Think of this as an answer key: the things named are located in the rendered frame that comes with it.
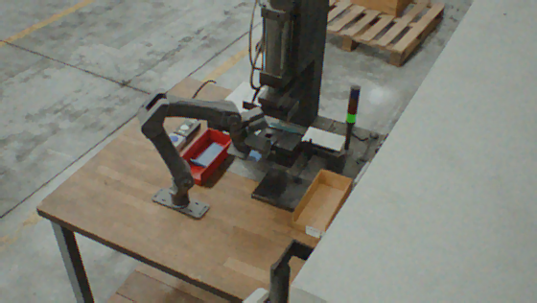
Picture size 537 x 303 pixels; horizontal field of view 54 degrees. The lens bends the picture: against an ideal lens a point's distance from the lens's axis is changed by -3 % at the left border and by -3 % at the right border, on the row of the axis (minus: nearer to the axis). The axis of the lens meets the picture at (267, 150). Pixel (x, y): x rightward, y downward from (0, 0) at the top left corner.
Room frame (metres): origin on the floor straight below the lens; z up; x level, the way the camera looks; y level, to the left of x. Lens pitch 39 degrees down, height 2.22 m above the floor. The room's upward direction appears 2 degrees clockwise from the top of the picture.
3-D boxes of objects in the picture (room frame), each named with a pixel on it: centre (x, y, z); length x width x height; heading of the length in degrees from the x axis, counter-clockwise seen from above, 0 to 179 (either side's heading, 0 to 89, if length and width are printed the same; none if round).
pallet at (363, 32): (4.74, -0.96, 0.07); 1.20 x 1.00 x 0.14; 149
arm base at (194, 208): (1.33, 0.29, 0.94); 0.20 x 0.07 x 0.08; 65
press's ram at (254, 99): (1.70, -0.03, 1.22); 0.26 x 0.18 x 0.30; 155
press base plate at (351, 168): (1.69, -0.08, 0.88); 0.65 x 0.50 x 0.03; 65
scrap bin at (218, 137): (1.56, 0.23, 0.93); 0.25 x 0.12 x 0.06; 155
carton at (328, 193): (1.33, -0.20, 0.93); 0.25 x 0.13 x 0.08; 155
